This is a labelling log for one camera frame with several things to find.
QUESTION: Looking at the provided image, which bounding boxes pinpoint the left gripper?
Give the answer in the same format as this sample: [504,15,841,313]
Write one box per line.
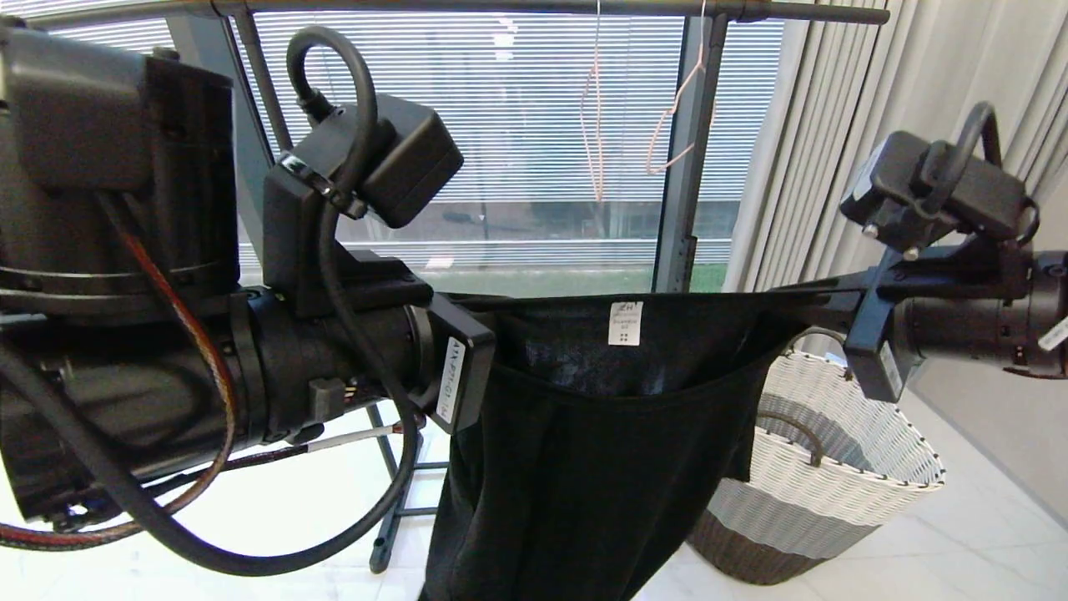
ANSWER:
[242,288,499,445]

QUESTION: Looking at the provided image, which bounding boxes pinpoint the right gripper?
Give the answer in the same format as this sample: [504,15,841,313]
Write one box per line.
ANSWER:
[843,284,1037,403]

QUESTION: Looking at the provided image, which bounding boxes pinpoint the black garment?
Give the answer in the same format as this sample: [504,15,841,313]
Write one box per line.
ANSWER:
[417,290,804,601]

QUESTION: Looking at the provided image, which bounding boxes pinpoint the pink clothes hanger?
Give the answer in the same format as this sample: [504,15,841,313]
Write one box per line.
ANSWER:
[579,0,608,204]
[646,0,713,177]

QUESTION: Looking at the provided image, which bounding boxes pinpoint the white laundry basket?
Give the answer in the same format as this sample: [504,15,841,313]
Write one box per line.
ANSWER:
[686,328,948,585]

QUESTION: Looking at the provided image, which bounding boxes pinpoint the black clothes rack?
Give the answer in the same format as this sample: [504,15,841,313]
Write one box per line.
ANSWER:
[0,0,892,577]

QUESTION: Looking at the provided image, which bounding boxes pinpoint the beige curtain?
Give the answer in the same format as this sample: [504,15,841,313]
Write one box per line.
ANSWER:
[722,0,1068,295]

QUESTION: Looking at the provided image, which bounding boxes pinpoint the window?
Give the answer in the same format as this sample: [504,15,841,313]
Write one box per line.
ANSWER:
[0,0,787,298]

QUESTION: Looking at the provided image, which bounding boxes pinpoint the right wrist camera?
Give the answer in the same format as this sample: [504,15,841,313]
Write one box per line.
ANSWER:
[839,129,1042,293]

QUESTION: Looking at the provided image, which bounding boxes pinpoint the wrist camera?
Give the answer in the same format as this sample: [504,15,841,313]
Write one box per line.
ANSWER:
[839,129,1042,293]
[263,92,465,320]

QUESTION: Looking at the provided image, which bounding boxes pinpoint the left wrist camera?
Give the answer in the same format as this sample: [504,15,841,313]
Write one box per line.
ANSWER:
[263,92,465,320]

